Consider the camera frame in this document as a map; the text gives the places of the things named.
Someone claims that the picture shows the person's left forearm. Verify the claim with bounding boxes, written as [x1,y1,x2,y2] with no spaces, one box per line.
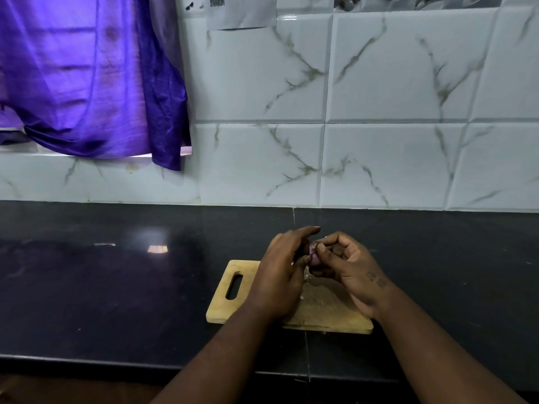
[149,305,278,404]

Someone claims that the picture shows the white paper sheet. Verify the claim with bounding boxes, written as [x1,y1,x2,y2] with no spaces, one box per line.
[205,0,278,31]

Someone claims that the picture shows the wooden cutting board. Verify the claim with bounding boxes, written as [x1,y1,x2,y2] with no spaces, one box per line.
[205,259,374,335]

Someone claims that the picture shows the onion peel scraps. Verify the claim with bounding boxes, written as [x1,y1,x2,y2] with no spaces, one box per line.
[299,271,314,301]

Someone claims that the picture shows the person's right hand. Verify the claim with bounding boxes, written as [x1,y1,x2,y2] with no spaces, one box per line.
[309,231,401,323]

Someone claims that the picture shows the person's right forearm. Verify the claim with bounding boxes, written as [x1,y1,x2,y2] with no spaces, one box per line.
[372,286,529,404]

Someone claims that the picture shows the dark wooden cabinet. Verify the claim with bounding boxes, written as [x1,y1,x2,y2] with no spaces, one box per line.
[0,373,539,404]

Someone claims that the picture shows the person's left hand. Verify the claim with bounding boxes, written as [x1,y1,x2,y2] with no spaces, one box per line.
[248,226,322,323]

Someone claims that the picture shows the purple satin curtain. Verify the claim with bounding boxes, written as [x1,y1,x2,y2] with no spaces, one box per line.
[0,0,191,171]

